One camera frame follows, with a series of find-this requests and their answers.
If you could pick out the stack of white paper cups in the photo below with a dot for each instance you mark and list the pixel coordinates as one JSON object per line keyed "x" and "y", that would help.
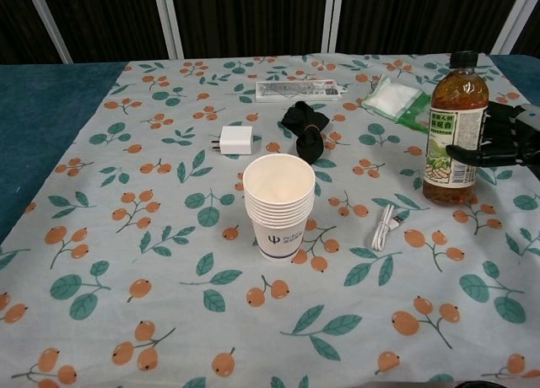
{"x": 280, "y": 211}

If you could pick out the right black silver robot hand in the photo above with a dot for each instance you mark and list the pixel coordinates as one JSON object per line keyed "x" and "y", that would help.
{"x": 498, "y": 156}

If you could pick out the brown tea plastic bottle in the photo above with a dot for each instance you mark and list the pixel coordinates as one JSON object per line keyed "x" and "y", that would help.
{"x": 455, "y": 109}

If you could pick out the green white plastic pouch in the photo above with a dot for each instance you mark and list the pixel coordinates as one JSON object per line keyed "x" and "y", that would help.
{"x": 396, "y": 99}

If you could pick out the grey aluminium partition post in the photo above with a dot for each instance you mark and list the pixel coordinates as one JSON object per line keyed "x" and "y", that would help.
{"x": 171, "y": 21}
{"x": 512, "y": 19}
{"x": 52, "y": 25}
{"x": 333, "y": 17}

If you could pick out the floral printed tablecloth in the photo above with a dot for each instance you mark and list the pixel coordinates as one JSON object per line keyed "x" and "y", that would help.
{"x": 169, "y": 194}

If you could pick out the black cloth bundle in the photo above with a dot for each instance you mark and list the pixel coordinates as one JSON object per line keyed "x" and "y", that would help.
{"x": 310, "y": 141}

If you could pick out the white charger adapter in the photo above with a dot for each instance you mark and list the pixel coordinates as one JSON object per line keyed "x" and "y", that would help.
{"x": 236, "y": 140}

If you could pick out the white remote control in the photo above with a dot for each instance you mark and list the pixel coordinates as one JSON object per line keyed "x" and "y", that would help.
{"x": 295, "y": 89}

